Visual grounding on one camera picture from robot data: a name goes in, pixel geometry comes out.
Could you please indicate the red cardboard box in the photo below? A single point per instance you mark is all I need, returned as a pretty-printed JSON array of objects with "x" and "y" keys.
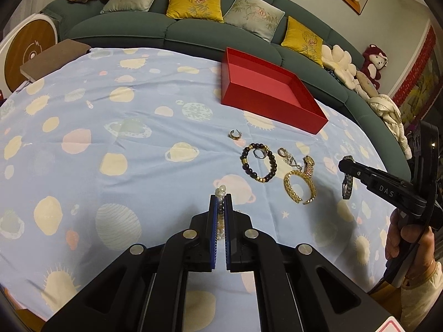
[{"x": 263, "y": 86}]

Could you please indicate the teal sofa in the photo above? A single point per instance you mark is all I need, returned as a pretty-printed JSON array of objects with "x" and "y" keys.
[{"x": 138, "y": 27}]

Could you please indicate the person's right forearm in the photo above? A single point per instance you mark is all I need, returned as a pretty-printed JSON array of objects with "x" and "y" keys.
[{"x": 422, "y": 301}]

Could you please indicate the large grey-blue floral pillow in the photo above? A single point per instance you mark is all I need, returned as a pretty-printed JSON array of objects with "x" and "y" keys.
[{"x": 254, "y": 15}]

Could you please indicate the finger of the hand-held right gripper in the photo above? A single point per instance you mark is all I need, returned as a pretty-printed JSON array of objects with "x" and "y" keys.
[{"x": 353, "y": 169}]

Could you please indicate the silver clip ornament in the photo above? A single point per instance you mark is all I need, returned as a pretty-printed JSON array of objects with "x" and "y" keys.
[{"x": 292, "y": 163}]

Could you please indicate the gold woven bangle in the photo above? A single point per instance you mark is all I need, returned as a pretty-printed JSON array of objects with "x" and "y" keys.
[{"x": 289, "y": 185}]

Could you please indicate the planet printed blue blanket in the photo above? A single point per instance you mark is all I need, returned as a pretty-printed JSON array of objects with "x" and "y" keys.
[{"x": 121, "y": 162}]

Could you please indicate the brown flat box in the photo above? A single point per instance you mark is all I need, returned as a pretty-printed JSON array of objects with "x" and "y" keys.
[{"x": 55, "y": 58}]

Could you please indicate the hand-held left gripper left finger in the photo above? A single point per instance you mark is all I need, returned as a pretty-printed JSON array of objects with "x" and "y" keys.
[{"x": 213, "y": 228}]

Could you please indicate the dark metal wristwatch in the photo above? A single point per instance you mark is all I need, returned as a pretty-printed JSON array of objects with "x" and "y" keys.
[{"x": 347, "y": 188}]

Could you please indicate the person's right hand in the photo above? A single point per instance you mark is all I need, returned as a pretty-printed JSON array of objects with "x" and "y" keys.
[{"x": 415, "y": 249}]

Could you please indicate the red bordered card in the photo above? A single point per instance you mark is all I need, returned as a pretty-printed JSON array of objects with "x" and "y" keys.
[{"x": 391, "y": 325}]

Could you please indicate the beige oval cushion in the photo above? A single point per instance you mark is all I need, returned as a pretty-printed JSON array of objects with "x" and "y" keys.
[{"x": 367, "y": 83}]

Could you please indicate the red monkey plush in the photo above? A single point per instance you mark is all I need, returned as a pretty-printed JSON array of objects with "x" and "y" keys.
[{"x": 375, "y": 64}]

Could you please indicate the yellow floral pillow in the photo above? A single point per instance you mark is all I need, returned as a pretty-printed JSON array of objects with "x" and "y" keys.
[
  {"x": 304, "y": 41},
  {"x": 193, "y": 3}
]

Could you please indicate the white round exercise machine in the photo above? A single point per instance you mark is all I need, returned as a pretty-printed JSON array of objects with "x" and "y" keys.
[{"x": 31, "y": 41}]

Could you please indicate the red bordered wall hanging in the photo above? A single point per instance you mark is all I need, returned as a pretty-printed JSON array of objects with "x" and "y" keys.
[{"x": 427, "y": 76}]

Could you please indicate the cream crumpled duvet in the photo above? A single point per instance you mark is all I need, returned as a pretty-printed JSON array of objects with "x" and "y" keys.
[{"x": 389, "y": 117}]

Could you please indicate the white flower cushion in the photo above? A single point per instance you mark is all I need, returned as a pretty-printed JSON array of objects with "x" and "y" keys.
[{"x": 337, "y": 62}]

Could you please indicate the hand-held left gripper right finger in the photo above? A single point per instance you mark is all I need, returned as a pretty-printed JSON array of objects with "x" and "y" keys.
[{"x": 227, "y": 228}]

